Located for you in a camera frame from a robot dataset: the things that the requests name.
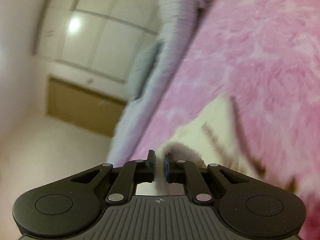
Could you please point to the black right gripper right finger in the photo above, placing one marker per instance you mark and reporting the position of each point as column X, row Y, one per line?
column 248, row 207

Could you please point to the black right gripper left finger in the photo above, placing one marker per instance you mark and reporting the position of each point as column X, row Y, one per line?
column 70, row 206

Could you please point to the cream fuzzy knit sweater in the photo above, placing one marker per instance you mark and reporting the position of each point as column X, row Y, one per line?
column 210, row 138

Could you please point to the brown wooden door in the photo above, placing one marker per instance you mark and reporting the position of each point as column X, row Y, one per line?
column 82, row 107

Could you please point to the grey checked pillow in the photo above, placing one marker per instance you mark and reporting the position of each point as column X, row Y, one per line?
column 141, row 69

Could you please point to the pink rose pattern blanket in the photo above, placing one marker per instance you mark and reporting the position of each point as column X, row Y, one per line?
column 265, row 55

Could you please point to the white built-in wardrobe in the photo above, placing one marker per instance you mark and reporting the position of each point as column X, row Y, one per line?
column 100, row 36

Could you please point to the grey striped folded quilt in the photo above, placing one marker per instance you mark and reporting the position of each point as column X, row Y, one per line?
column 179, row 19

